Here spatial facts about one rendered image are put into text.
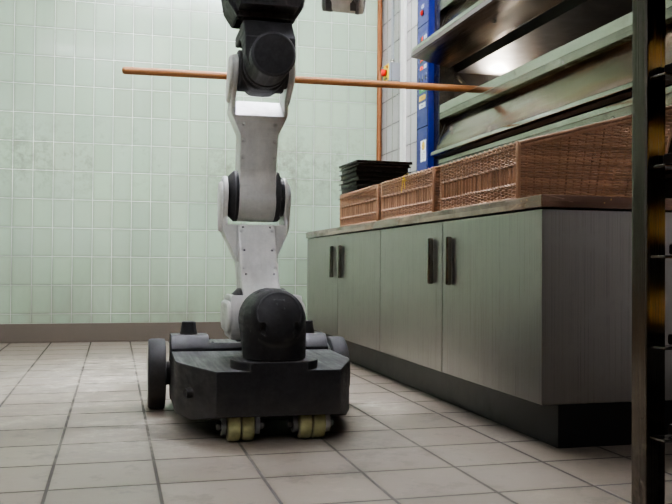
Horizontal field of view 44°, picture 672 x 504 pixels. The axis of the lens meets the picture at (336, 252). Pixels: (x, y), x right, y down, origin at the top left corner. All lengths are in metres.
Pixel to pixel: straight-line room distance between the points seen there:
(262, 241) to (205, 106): 2.46
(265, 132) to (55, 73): 2.52
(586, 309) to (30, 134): 3.34
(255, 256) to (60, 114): 2.55
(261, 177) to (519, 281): 0.77
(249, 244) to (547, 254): 0.82
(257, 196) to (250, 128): 0.19
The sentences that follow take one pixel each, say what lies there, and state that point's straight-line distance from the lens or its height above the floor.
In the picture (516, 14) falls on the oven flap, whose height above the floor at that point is 1.37.
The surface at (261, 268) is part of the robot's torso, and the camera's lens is 2.28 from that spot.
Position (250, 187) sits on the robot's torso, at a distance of 2.33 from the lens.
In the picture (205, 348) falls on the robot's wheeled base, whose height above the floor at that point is 0.18.
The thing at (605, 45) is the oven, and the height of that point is 1.11.
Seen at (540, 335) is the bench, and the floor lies 0.26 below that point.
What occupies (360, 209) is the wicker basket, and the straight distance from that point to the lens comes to 3.51.
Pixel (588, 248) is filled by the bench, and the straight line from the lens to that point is 2.02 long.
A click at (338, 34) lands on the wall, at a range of 4.96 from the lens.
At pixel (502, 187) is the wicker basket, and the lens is 2.26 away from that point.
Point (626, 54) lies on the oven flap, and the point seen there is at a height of 1.06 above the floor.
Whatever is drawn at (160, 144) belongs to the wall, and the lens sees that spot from 4.67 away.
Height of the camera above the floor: 0.41
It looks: 1 degrees up
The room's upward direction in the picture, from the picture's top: straight up
